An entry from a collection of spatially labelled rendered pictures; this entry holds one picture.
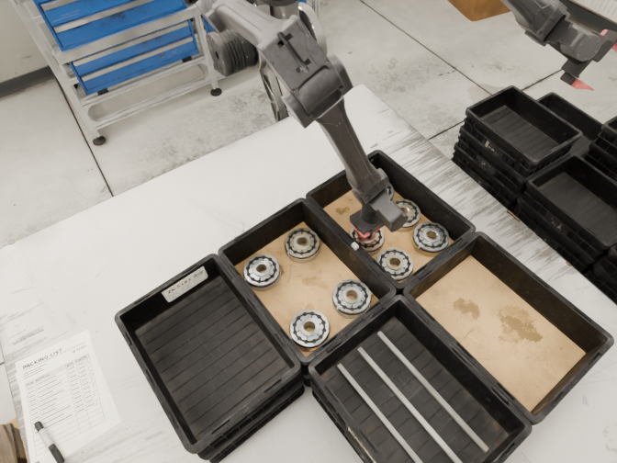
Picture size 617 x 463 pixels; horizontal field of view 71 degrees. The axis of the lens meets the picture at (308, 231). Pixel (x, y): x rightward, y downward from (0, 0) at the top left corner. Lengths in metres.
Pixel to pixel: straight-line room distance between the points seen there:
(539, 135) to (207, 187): 1.49
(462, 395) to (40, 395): 1.12
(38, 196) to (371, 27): 2.62
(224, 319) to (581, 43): 1.08
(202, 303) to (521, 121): 1.69
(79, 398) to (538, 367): 1.21
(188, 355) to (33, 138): 2.43
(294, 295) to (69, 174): 2.07
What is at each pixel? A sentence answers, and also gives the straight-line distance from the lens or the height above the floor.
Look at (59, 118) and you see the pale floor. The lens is 3.46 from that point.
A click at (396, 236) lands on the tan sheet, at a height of 0.83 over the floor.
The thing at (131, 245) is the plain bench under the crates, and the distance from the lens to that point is 1.59.
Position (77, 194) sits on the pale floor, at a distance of 2.88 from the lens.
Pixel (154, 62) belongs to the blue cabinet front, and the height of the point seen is 0.36.
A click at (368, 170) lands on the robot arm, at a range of 0.96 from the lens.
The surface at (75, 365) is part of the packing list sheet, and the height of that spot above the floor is 0.70.
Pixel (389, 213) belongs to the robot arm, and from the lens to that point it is 1.06.
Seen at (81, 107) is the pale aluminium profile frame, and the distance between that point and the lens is 2.96.
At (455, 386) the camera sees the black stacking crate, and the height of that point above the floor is 0.83.
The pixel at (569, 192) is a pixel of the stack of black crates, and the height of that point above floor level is 0.38.
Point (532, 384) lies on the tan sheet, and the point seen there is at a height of 0.83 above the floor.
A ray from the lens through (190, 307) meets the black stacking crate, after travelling 1.26.
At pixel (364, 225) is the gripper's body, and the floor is 0.96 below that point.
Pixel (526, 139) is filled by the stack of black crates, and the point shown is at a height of 0.49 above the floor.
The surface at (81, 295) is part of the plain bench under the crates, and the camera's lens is 1.56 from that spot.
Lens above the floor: 1.92
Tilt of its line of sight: 56 degrees down
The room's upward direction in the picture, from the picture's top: 4 degrees counter-clockwise
